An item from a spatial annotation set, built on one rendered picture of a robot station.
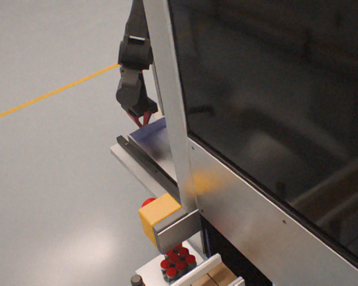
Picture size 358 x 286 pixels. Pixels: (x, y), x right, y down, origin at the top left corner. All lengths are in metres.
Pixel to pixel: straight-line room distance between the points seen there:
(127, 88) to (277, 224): 0.58
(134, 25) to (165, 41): 0.46
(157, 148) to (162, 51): 0.58
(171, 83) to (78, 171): 1.96
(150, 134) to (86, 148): 1.50
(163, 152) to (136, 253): 0.99
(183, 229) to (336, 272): 0.35
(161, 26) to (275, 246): 0.35
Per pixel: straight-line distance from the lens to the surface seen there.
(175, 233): 0.87
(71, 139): 2.88
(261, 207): 0.66
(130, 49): 1.12
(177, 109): 0.73
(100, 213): 2.35
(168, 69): 0.69
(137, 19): 1.12
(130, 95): 1.11
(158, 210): 0.87
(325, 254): 0.60
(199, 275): 0.86
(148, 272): 0.97
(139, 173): 1.18
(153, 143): 1.26
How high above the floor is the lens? 1.67
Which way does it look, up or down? 39 degrees down
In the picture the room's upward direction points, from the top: 10 degrees counter-clockwise
